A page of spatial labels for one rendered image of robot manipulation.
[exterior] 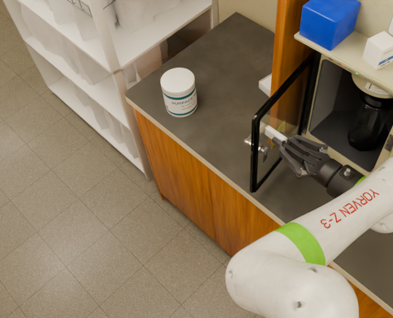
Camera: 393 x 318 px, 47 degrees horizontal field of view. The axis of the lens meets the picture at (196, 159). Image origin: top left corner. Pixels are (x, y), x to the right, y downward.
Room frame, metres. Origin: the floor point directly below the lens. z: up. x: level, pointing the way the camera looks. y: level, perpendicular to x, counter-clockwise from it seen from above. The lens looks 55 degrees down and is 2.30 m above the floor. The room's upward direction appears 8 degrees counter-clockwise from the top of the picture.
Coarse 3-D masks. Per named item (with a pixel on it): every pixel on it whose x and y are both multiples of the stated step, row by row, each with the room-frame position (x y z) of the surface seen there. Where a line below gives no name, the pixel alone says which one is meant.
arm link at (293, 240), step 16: (288, 224) 0.38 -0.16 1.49; (256, 240) 0.35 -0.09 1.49; (272, 240) 0.34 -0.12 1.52; (288, 240) 0.33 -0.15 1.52; (304, 240) 0.33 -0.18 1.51; (240, 256) 0.32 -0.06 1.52; (256, 256) 0.30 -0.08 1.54; (272, 256) 0.29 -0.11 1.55; (288, 256) 0.30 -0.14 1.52; (304, 256) 0.30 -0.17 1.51; (320, 256) 0.30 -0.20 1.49; (240, 272) 0.28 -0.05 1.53; (256, 272) 0.27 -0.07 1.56; (240, 288) 0.26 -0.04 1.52; (240, 304) 0.24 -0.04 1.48
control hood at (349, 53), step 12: (300, 36) 0.89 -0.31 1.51; (348, 36) 0.86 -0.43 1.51; (360, 36) 0.85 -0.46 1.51; (312, 48) 0.85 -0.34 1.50; (324, 48) 0.83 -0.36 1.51; (336, 48) 0.82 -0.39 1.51; (348, 48) 0.82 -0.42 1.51; (360, 48) 0.81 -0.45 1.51; (336, 60) 0.79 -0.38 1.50; (348, 60) 0.78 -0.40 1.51; (360, 60) 0.77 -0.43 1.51; (360, 72) 0.74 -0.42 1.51; (372, 72) 0.73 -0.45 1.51; (384, 72) 0.72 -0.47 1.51; (384, 84) 0.69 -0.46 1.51
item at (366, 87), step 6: (354, 78) 0.88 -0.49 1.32; (360, 78) 0.87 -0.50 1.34; (360, 84) 0.85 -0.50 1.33; (366, 84) 0.84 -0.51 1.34; (366, 90) 0.83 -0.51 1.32; (372, 90) 0.82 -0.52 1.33; (378, 90) 0.81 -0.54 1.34; (378, 96) 0.81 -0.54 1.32; (384, 96) 0.80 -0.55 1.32; (390, 96) 0.80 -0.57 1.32
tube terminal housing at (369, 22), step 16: (368, 0) 0.87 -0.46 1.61; (384, 0) 0.84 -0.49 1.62; (368, 16) 0.86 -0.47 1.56; (384, 16) 0.83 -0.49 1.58; (368, 32) 0.85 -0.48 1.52; (320, 64) 0.94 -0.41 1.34; (368, 80) 0.82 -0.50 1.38; (384, 144) 0.73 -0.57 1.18; (336, 160) 0.84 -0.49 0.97; (384, 160) 0.72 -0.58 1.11
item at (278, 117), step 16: (288, 80) 0.85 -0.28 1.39; (304, 80) 0.92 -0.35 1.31; (272, 96) 0.80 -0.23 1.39; (288, 96) 0.86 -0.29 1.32; (256, 112) 0.76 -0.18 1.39; (272, 112) 0.80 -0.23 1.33; (288, 112) 0.87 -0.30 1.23; (288, 128) 0.88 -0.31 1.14; (272, 144) 0.81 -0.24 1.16; (272, 160) 0.82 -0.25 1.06
